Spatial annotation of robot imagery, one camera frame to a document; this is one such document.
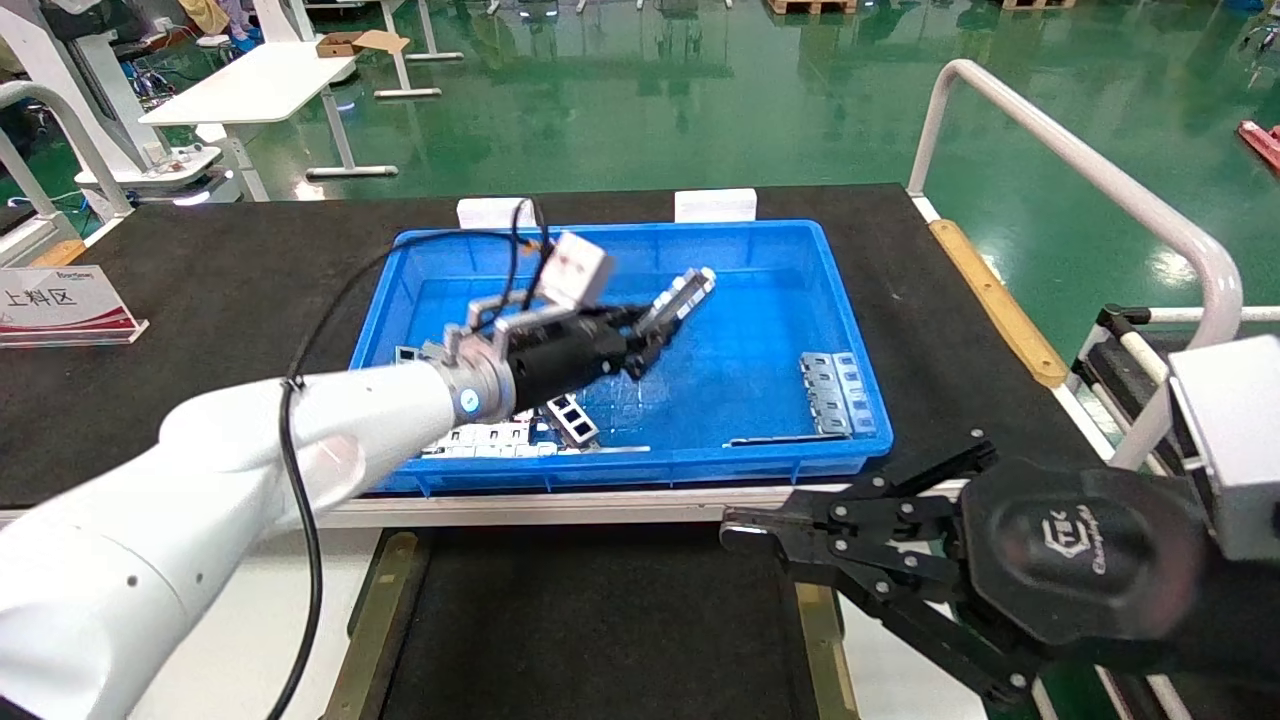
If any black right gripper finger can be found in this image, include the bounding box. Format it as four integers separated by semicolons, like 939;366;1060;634
722;437;999;551
790;548;1041;706

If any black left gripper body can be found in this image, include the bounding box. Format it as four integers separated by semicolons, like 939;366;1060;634
505;320;633;411

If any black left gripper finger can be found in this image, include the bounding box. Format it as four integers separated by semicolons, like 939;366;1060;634
600;303;666;336
625;330;673;379

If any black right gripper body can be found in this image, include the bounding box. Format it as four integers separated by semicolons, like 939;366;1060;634
960;462;1213;647

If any long silver slotted metal part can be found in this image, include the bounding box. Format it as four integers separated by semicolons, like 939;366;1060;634
640;267;717;336

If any metal part with dark slots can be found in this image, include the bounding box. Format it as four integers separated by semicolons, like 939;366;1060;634
545;393;601;448

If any blue plastic bin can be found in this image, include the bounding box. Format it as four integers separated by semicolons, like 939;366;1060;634
348;220;894;496

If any white label block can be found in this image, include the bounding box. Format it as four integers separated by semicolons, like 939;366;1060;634
457;197;541;229
675;188;758;223

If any yellow wooden strip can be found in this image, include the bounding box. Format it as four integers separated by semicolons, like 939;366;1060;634
930;218;1069;389
0;238;91;269

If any black table mat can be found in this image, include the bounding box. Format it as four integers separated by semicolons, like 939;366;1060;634
0;183;1111;511

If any open cardboard box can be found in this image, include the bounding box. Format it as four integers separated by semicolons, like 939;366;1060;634
315;30;411;59

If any white desk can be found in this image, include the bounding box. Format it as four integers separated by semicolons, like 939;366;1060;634
138;40;399;201

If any red flat object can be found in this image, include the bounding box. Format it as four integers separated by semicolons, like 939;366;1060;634
1238;120;1280;176

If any red white acrylic sign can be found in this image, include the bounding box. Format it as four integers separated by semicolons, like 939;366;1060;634
0;265;151;349

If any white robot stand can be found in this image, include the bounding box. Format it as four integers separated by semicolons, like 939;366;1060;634
0;0;241;266

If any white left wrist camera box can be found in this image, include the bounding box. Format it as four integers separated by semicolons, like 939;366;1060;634
535;232;613;311

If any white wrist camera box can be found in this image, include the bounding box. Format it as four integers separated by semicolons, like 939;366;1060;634
535;232;613;311
1165;335;1280;563

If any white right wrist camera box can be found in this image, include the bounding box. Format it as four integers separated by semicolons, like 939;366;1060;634
1165;335;1280;563

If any black container olive frame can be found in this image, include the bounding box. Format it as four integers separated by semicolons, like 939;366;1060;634
320;525;861;720

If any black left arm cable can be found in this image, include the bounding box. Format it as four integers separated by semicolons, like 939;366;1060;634
265;198;556;720

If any white metal table frame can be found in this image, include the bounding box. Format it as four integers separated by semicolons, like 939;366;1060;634
375;0;466;101

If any white tube table rail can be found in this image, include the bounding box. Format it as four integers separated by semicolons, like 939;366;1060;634
905;58;1244;471
0;80;136;223

